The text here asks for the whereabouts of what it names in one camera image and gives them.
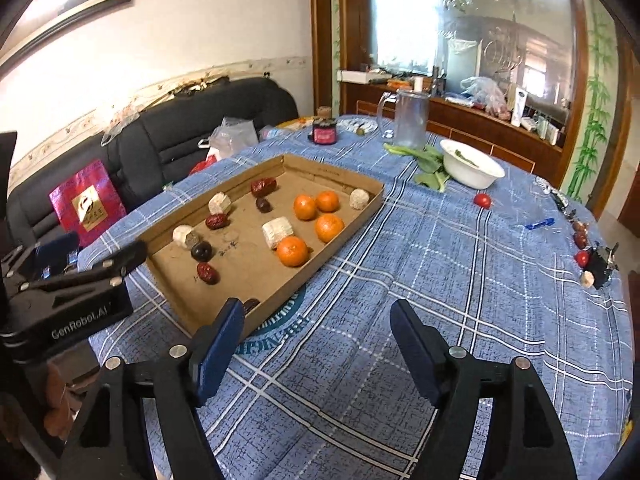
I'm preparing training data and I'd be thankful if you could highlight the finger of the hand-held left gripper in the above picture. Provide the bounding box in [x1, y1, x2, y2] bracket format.
[10, 232, 81, 282]
[17, 240, 148, 294]

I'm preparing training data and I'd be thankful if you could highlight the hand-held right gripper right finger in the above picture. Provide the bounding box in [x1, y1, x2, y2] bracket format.
[390, 299, 573, 480]

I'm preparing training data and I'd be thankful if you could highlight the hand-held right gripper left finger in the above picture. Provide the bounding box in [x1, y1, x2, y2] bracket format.
[62, 297, 246, 480]

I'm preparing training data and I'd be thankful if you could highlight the cardboard box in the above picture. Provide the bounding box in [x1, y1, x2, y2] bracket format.
[136, 154, 386, 338]

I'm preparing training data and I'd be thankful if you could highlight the person's left hand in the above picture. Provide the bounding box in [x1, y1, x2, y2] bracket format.
[42, 362, 83, 442]

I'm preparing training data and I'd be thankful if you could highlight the red gift bag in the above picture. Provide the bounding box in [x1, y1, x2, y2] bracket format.
[48, 159, 127, 233]

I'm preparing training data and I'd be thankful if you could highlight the blue plaid tablecloth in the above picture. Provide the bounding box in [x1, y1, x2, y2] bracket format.
[77, 115, 633, 480]

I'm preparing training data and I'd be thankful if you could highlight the black sofa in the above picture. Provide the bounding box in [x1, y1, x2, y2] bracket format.
[7, 77, 298, 261]

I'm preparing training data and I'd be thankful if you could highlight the clear plastic bag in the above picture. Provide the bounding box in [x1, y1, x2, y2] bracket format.
[207, 116, 258, 158]

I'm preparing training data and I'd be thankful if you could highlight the green leafy vegetable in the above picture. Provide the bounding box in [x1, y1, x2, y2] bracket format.
[384, 143, 451, 193]

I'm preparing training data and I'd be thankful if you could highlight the white bowl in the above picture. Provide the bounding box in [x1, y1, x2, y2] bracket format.
[440, 139, 506, 189]

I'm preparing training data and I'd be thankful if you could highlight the black electronic device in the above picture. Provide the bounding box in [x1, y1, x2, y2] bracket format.
[586, 242, 621, 290]

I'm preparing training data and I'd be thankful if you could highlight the clear glass pitcher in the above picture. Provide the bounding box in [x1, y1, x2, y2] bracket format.
[376, 88, 432, 149]

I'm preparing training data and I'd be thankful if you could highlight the wooden sideboard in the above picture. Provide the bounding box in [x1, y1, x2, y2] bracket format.
[340, 80, 566, 171]

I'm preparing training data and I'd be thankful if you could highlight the pink labelled jar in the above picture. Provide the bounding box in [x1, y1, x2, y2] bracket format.
[310, 116, 340, 145]

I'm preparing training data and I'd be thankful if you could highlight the framed picture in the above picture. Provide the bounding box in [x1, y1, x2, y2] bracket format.
[0, 0, 136, 68]

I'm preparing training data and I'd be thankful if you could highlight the white tube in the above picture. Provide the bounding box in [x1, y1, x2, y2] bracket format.
[510, 87, 528, 127]

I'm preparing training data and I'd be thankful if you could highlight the plastic bag of red fruit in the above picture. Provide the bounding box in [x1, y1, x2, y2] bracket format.
[460, 76, 508, 116]

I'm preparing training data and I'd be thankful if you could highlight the bamboo wall decal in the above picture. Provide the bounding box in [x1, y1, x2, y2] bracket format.
[567, 10, 613, 203]

